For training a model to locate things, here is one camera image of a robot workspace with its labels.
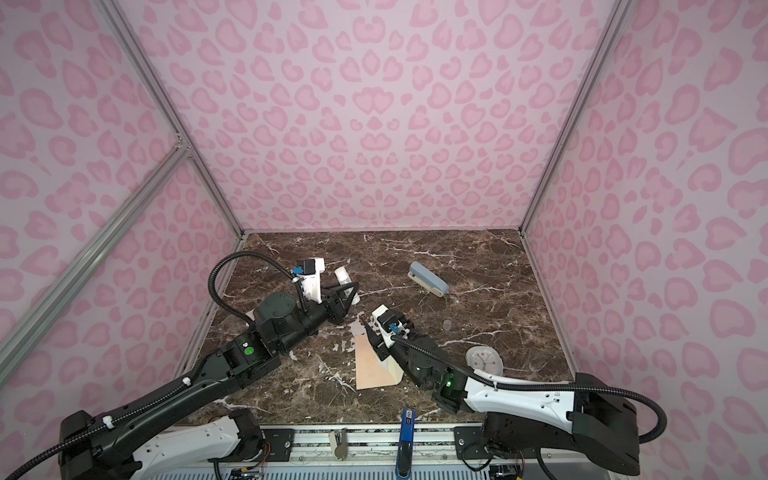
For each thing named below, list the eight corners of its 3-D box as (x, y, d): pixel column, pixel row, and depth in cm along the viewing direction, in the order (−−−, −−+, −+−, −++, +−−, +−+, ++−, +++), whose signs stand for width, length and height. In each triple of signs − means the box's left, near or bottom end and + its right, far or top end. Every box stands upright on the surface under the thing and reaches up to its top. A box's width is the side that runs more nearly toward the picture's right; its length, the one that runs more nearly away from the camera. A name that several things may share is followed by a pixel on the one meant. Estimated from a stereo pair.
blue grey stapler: (407, 276, 109) (407, 267, 105) (416, 268, 111) (416, 259, 107) (439, 299, 102) (441, 291, 98) (448, 290, 104) (450, 282, 100)
